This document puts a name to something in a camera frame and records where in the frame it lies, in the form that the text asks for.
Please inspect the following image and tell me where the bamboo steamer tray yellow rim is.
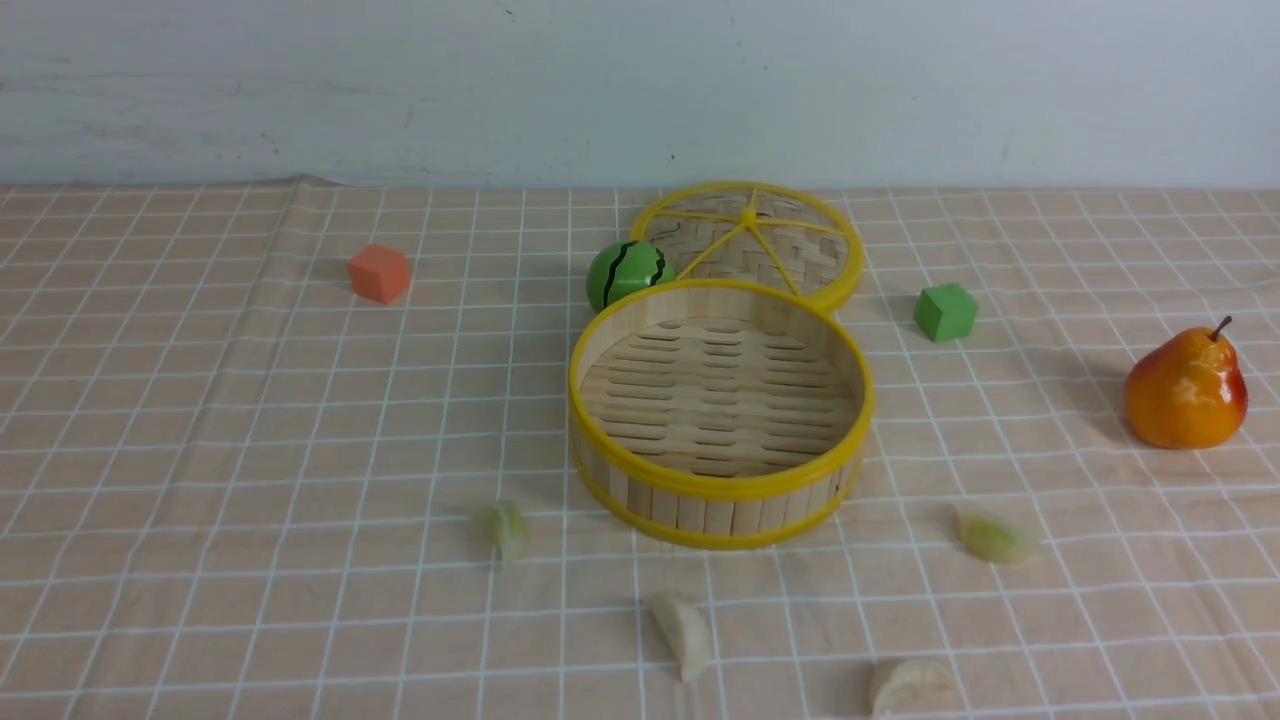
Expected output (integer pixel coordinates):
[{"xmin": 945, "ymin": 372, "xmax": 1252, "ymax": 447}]
[{"xmin": 567, "ymin": 281, "xmax": 876, "ymax": 550}]

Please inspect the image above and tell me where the checkered beige tablecloth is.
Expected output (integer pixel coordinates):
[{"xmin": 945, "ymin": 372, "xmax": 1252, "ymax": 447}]
[{"xmin": 1, "ymin": 179, "xmax": 1279, "ymax": 719}]

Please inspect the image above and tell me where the orange yellow toy pear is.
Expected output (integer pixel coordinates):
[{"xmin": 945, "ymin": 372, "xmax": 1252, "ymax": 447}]
[{"xmin": 1124, "ymin": 316, "xmax": 1249, "ymax": 450}]

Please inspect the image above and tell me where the bamboo steamer lid yellow rim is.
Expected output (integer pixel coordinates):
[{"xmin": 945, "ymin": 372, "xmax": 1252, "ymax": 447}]
[{"xmin": 628, "ymin": 181, "xmax": 865, "ymax": 314}]

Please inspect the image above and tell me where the green dumpling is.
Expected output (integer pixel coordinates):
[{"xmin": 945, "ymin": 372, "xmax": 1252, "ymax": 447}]
[
  {"xmin": 479, "ymin": 500, "xmax": 529, "ymax": 566},
  {"xmin": 955, "ymin": 507, "xmax": 1039, "ymax": 566}
]

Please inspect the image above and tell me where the green foam cube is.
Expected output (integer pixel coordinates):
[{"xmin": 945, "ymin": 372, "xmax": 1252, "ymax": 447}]
[{"xmin": 914, "ymin": 282, "xmax": 979, "ymax": 343}]

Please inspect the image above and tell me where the orange foam cube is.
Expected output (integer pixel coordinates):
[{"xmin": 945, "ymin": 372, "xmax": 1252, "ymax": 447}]
[{"xmin": 346, "ymin": 243, "xmax": 412, "ymax": 304}]

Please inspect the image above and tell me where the green watermelon toy ball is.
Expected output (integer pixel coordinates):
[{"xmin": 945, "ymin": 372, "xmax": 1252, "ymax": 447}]
[{"xmin": 586, "ymin": 240, "xmax": 676, "ymax": 313}]

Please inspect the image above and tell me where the white dumpling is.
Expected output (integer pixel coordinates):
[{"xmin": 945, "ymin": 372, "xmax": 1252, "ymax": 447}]
[
  {"xmin": 646, "ymin": 592, "xmax": 713, "ymax": 683},
  {"xmin": 867, "ymin": 659, "xmax": 957, "ymax": 717}
]

